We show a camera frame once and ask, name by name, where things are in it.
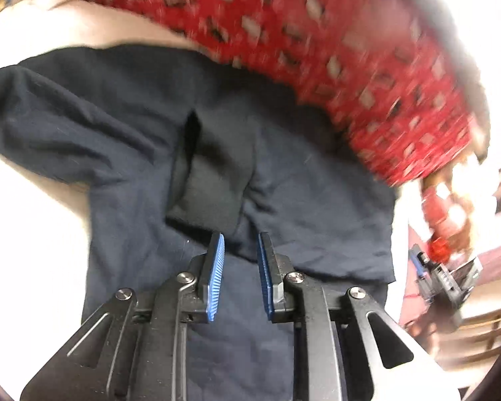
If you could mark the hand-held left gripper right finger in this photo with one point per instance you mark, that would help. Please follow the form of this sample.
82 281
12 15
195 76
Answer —
265 277

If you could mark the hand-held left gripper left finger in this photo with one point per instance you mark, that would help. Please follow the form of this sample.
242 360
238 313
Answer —
215 277

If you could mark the dark navy garment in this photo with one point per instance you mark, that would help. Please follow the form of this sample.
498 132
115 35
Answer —
129 133

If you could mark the red patterned blanket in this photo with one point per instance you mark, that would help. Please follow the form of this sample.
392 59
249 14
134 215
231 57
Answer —
309 41

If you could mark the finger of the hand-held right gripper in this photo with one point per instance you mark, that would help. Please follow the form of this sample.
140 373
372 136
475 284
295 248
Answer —
417 263

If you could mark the wooden furniture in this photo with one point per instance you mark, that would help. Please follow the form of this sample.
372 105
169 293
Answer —
480 334

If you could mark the red and white blurred item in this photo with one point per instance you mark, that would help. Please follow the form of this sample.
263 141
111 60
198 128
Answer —
440 213

